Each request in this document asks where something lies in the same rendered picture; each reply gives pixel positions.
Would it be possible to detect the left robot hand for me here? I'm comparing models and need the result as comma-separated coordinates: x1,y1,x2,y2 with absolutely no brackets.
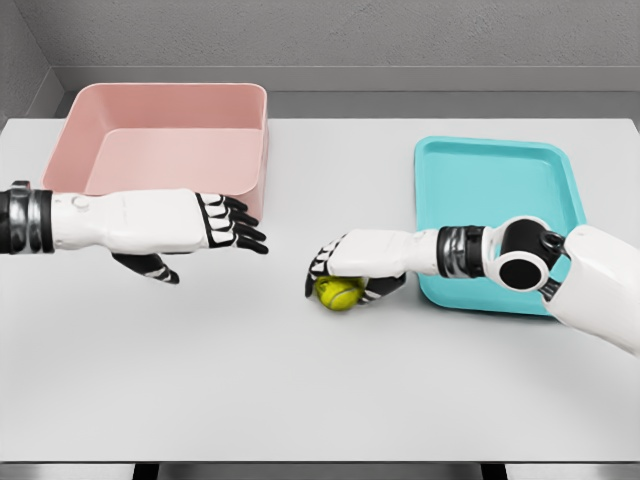
110,188,270,286

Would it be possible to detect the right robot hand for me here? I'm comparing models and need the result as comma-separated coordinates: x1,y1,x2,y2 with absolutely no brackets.
304,228,407,306

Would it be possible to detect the pink basket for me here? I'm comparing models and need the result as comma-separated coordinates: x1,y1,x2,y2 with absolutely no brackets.
39,82,272,224

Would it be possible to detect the blue tray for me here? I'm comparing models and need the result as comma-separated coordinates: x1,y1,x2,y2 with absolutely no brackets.
413,136,588,318

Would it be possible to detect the yellow-green tennis ball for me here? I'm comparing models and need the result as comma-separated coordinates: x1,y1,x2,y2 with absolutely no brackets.
313,275,368,313

